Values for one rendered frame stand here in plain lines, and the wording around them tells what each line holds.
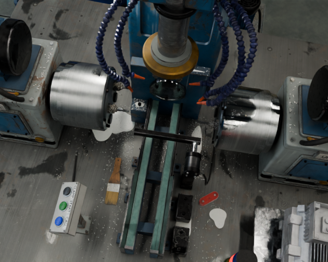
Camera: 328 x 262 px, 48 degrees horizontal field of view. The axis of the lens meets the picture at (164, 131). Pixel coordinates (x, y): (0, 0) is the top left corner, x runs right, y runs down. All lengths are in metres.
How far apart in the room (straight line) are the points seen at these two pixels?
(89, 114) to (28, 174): 0.43
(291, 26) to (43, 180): 2.39
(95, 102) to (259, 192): 0.77
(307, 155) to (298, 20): 2.10
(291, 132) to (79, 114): 0.74
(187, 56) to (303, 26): 2.25
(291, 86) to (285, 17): 1.95
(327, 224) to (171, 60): 0.71
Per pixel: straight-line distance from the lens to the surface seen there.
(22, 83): 1.38
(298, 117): 1.37
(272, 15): 3.32
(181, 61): 1.15
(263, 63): 1.93
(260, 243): 1.43
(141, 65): 1.40
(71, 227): 1.26
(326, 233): 1.30
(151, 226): 1.46
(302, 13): 3.43
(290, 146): 1.32
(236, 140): 1.35
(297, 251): 1.30
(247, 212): 1.57
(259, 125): 1.33
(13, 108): 1.42
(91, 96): 1.33
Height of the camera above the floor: 2.27
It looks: 64 degrees down
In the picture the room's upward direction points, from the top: 6 degrees clockwise
